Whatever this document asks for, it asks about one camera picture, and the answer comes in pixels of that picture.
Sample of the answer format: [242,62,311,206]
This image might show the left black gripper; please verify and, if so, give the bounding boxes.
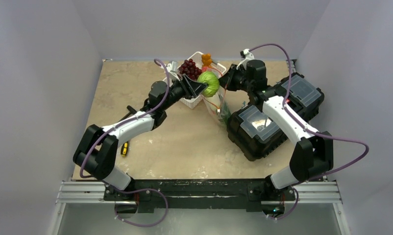
[161,74,207,111]

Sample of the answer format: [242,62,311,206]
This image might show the green cabbage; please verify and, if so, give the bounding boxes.
[197,71,220,97]

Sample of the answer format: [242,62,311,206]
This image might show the clear orange zip bag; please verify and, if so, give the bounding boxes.
[198,64,231,126]

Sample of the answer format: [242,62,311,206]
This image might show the green cucumber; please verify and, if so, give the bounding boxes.
[218,101,231,125]

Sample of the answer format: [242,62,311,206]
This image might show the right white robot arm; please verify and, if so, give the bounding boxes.
[220,59,333,199]

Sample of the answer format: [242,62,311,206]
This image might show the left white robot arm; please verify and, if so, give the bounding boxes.
[73,75,209,200]

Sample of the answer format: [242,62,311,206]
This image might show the white plastic basket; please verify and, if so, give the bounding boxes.
[164,51,227,110]

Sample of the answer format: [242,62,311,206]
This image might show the dark red grapes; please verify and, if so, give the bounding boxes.
[178,59,202,80]

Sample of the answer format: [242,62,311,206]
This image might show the pink peach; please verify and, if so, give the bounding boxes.
[201,66,211,72]

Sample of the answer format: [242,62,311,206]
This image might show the black plastic toolbox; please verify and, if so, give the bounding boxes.
[226,72,324,161]

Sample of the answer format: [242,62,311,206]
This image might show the yellow black screwdriver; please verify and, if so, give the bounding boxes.
[120,141,129,157]

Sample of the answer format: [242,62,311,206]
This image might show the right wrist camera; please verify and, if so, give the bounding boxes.
[237,48,255,69]

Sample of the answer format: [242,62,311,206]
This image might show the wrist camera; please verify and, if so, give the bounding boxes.
[166,61,179,80]
[237,48,255,69]

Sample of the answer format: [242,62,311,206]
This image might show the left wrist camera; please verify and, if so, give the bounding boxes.
[166,61,179,80]

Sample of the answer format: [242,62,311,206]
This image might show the adjustable wrench red handle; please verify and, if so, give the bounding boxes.
[126,105,137,115]

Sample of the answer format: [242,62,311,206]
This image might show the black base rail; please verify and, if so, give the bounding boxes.
[56,179,343,215]

